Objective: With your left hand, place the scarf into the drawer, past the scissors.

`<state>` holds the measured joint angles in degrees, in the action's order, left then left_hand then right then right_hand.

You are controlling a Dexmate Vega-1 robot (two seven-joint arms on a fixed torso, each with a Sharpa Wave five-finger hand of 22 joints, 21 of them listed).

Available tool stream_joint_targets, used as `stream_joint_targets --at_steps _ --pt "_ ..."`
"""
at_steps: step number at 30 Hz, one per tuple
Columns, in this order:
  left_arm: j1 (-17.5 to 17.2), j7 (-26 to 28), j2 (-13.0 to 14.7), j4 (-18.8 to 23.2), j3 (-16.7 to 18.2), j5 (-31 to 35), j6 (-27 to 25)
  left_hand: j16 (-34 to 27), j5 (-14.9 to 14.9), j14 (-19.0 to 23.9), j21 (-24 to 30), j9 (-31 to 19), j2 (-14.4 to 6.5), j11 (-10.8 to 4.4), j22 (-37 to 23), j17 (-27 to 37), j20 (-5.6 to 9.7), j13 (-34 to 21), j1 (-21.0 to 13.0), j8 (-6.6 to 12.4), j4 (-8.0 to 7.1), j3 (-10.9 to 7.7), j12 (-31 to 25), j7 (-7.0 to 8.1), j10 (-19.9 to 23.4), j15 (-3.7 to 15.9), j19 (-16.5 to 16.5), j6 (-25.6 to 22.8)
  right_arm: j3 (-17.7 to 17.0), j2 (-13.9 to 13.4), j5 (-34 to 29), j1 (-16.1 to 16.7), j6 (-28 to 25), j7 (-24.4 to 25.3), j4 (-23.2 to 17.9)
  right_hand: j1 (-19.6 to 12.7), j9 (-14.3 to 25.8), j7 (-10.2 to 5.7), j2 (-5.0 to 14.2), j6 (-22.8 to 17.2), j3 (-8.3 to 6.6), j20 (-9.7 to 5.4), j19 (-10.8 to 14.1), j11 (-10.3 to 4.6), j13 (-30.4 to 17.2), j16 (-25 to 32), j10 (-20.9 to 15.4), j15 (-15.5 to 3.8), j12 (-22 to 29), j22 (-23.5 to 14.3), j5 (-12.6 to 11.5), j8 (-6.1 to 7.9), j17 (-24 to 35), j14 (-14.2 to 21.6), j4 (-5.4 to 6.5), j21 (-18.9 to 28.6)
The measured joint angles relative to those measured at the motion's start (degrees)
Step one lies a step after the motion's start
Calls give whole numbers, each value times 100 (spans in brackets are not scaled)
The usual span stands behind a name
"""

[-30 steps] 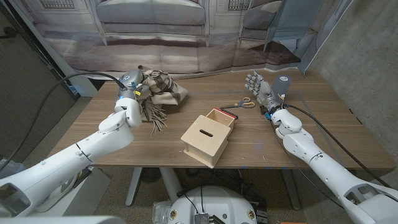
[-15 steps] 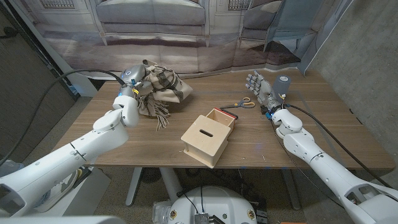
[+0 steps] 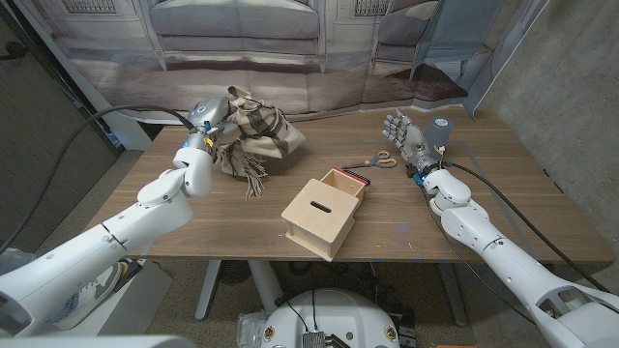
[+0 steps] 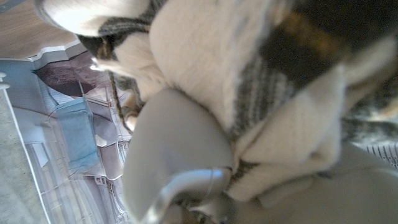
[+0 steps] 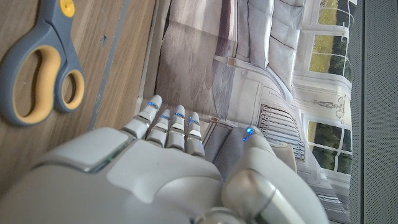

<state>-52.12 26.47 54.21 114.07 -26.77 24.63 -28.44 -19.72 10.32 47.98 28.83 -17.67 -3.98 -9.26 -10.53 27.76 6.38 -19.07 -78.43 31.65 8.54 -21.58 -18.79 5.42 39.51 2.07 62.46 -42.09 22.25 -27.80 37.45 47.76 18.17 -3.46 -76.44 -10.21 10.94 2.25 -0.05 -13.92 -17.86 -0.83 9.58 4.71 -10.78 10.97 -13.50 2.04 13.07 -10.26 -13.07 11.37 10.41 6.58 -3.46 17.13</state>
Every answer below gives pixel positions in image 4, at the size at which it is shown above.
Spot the beige plaid fringed scarf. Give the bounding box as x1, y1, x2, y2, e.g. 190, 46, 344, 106
34, 0, 398, 203

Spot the printed room backdrop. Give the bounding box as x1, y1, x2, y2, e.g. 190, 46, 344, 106
0, 40, 147, 224

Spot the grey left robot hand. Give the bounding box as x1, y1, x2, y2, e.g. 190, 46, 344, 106
123, 88, 398, 224

